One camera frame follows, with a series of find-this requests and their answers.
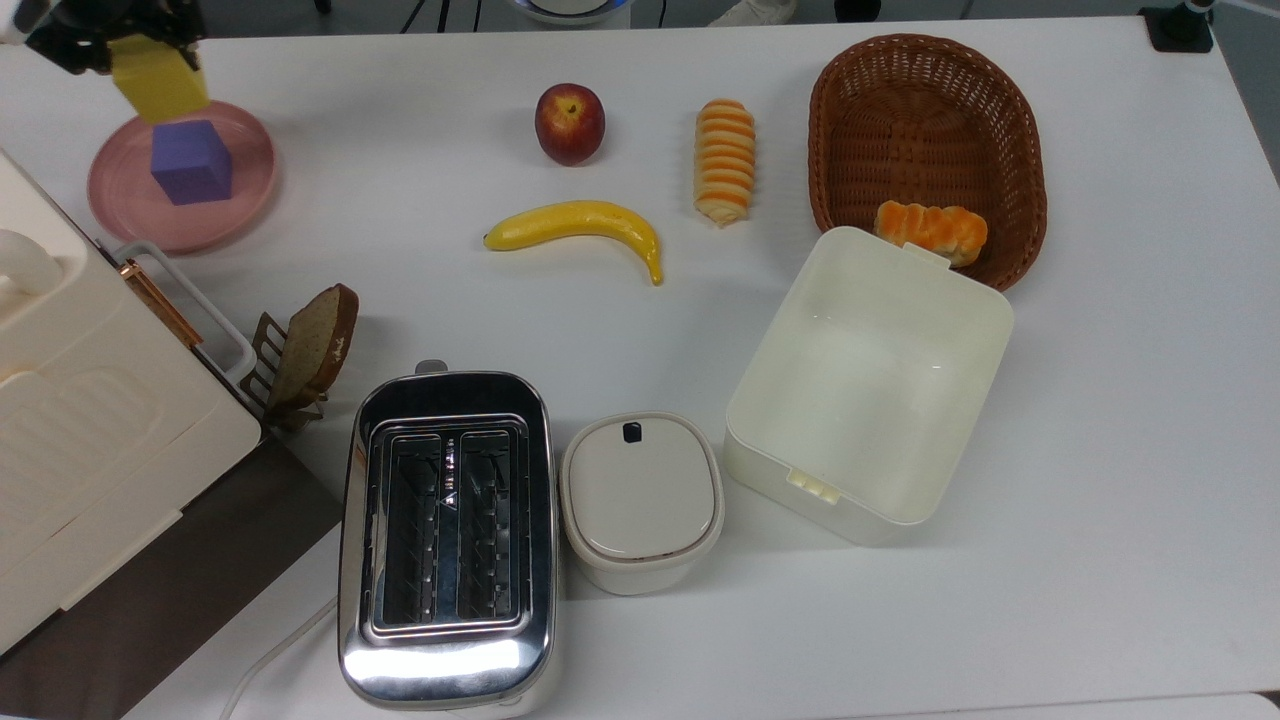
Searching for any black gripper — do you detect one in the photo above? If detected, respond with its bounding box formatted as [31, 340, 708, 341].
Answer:
[25, 0, 208, 77]

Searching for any yellow cube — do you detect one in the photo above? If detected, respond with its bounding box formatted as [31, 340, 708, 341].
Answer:
[108, 35, 211, 126]

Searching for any purple cube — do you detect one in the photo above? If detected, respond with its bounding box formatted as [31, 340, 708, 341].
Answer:
[150, 119, 234, 207]

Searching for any pink round plate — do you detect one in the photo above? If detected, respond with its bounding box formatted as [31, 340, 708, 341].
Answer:
[87, 100, 279, 254]

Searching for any brown toast rack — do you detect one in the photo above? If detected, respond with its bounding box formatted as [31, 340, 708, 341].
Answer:
[245, 312, 331, 433]

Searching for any brown bread slice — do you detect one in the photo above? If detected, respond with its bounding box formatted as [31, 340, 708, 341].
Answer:
[268, 283, 360, 409]

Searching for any cream toy oven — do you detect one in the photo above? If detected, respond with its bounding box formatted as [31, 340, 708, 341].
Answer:
[0, 150, 263, 656]

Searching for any white blue round device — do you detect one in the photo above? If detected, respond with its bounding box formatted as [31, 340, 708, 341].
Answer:
[508, 0, 633, 26]

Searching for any red apple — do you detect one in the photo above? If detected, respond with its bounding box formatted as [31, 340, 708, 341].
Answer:
[534, 83, 607, 167]

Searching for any yellow banana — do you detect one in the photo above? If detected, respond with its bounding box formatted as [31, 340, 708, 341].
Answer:
[484, 200, 664, 287]

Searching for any long orange striped bread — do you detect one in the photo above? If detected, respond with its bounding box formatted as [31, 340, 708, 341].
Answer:
[694, 98, 757, 229]

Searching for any white shoe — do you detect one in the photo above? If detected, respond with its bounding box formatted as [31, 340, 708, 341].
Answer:
[708, 0, 798, 28]

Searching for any small cream lidded container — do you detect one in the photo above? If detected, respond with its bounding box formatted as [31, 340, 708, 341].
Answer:
[559, 411, 725, 597]

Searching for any silver two-slot toaster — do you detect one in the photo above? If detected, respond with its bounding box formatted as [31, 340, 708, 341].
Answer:
[337, 360, 561, 716]

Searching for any brown wicker basket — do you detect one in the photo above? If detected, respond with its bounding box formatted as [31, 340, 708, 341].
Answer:
[808, 33, 1048, 293]

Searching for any open cream plastic box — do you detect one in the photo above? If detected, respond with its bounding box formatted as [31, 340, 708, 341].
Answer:
[724, 226, 1016, 548]

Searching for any short orange striped bread roll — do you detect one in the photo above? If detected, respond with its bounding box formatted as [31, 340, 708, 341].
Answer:
[875, 200, 989, 269]

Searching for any white toaster cable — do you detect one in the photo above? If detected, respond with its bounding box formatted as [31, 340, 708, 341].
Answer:
[218, 598, 341, 720]

